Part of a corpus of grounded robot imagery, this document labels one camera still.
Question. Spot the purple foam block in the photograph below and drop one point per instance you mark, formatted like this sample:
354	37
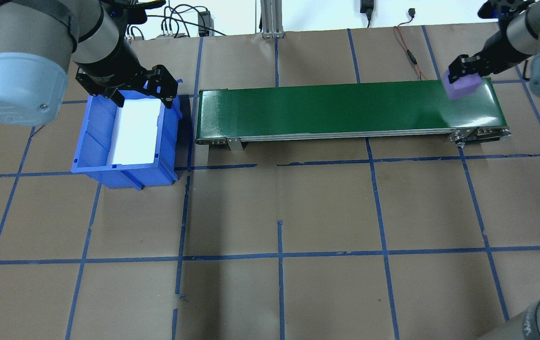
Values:
466	89

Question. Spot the white foam pad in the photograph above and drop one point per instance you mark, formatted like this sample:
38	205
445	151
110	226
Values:
135	134

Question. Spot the blue plastic storage bin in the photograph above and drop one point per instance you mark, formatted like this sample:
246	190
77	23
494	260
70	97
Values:
95	141

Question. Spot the small circuit board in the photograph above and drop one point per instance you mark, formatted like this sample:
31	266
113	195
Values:
170	34

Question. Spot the black power adapter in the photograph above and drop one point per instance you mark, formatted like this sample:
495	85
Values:
367	5
204	21

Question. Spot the green conveyor belt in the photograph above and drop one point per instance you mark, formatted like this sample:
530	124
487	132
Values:
345	111

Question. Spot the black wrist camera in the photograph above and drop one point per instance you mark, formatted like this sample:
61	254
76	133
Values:
128	9
501	7

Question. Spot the aluminium profile post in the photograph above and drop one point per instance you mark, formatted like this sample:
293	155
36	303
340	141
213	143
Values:
272	19

